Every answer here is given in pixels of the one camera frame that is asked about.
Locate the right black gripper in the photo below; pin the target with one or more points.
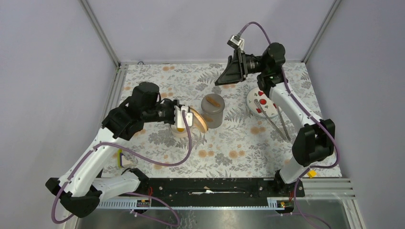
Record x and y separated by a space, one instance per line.
236 70

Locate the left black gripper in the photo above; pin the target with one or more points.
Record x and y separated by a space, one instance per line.
173 103

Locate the beige round lid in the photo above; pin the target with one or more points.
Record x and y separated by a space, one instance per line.
199 122

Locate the grey lid with wooden knob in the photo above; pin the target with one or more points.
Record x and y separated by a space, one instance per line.
213 104

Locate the grey cylindrical lunch container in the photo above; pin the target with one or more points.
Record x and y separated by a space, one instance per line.
213 117

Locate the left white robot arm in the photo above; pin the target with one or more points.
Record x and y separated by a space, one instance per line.
80 190

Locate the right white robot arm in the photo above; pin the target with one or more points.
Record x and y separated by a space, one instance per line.
315 138

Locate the round steel lunch bowl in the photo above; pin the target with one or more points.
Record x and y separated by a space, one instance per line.
177 134

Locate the white patterned plate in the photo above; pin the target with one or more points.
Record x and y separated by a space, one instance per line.
257 99

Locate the green yellow object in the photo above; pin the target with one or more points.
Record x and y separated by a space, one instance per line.
122 161

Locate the floral patterned table mat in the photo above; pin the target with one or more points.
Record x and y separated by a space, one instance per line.
245 145

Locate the small yellow block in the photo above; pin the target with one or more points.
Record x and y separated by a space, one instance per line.
311 174

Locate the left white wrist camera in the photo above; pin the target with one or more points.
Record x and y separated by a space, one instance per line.
183 116

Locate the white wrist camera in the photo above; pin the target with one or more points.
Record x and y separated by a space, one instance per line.
237 41
183 116

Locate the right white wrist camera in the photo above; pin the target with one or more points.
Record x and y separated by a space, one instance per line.
237 41

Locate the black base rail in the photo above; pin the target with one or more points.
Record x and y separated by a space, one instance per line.
218 192

